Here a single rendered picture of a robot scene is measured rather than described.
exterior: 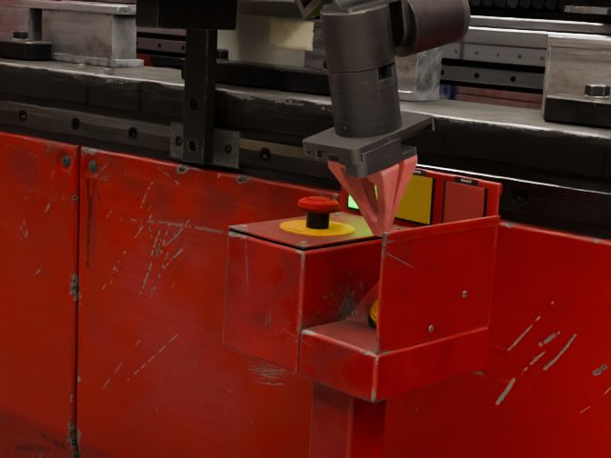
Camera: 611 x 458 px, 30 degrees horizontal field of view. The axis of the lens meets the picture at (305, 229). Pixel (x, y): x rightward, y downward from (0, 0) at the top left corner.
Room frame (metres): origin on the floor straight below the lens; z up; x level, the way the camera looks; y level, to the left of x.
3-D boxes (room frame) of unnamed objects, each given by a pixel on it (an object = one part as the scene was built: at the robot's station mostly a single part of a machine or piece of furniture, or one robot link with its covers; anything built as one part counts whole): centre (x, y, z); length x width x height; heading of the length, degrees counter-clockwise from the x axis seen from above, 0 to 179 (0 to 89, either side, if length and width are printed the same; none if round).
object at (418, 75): (1.59, 0.01, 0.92); 0.39 x 0.06 x 0.10; 53
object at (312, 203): (1.07, -0.01, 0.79); 0.04 x 0.04 x 0.04
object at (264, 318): (1.05, -0.05, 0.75); 0.20 x 0.16 x 0.18; 45
